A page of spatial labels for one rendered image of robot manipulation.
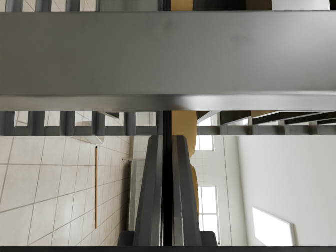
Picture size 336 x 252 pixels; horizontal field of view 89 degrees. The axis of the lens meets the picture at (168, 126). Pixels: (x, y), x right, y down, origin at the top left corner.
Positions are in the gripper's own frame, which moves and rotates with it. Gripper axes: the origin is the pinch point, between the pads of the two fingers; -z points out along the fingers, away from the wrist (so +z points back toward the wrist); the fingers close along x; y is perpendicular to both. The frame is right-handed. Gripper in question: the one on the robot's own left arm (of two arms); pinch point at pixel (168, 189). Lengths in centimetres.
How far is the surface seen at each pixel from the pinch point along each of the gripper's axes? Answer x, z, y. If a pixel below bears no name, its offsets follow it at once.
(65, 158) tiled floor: -107, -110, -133
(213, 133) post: 13.5, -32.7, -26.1
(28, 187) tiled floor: -107, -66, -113
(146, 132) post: -6.3, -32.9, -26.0
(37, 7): -39, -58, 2
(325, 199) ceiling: 194, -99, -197
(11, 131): -46, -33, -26
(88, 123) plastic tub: -103, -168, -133
